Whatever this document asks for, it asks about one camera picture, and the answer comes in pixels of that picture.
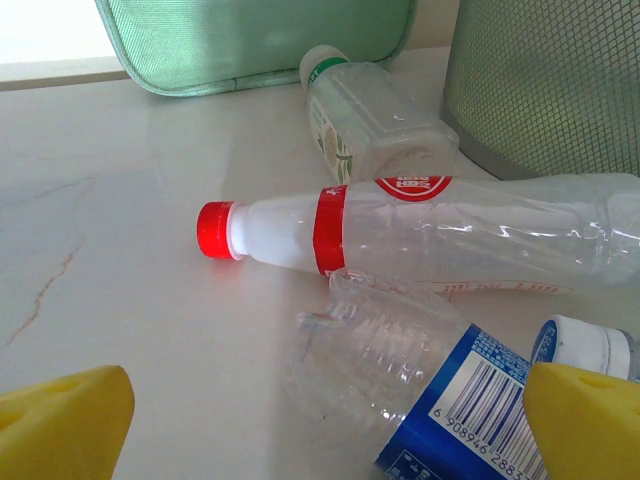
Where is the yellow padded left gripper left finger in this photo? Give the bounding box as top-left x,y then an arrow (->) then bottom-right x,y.
0,364 -> 136,480

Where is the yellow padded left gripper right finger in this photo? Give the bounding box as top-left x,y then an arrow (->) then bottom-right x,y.
522,360 -> 640,480

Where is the clear bottle blue label white cap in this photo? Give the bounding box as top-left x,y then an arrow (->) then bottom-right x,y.
530,314 -> 640,384

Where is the crushed clear bottle blue label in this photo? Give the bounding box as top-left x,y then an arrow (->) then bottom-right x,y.
280,267 -> 551,480

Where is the clear bottle red cap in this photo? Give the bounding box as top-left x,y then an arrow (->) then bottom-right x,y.
195,173 -> 640,297

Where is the clear bottle white cap green ring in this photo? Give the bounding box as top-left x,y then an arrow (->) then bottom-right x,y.
298,44 -> 461,185

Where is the translucent green plastic bin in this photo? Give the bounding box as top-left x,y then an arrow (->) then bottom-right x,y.
442,0 -> 640,182

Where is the mint green fabric bag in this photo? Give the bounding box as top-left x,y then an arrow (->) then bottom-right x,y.
94,0 -> 419,97

